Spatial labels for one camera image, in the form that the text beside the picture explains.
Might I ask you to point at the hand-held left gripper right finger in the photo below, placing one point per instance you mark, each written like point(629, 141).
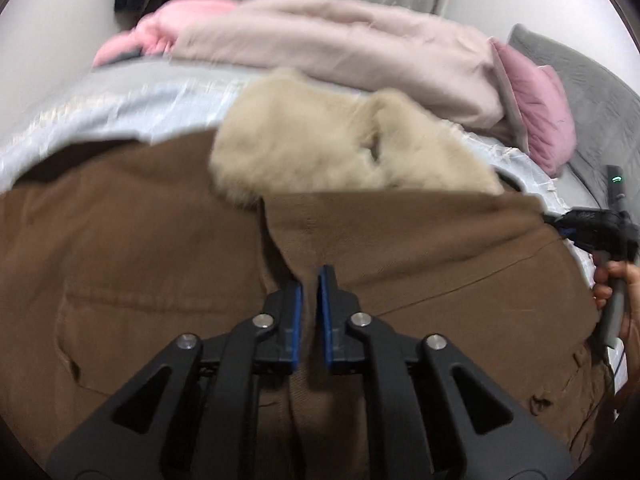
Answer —
point(326, 320)

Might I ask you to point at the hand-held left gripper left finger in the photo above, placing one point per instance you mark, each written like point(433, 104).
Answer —
point(297, 320)

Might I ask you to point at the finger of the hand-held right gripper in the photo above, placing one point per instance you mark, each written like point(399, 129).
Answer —
point(565, 222)

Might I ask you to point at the brown coat with fur collar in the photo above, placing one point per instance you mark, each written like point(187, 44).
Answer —
point(150, 260)

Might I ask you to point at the person's right hand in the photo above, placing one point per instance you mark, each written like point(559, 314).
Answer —
point(631, 280)

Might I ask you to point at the pink velvet pillow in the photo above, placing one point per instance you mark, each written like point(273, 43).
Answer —
point(542, 110)

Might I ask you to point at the grey quilted cushion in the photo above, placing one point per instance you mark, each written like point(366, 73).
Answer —
point(595, 95)

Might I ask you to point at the light blue grid blanket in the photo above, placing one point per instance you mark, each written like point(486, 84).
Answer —
point(125, 105)

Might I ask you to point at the beige duvet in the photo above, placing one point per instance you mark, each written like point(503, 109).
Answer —
point(350, 45)

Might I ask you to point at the pink quilt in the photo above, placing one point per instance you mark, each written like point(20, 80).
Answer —
point(165, 30)

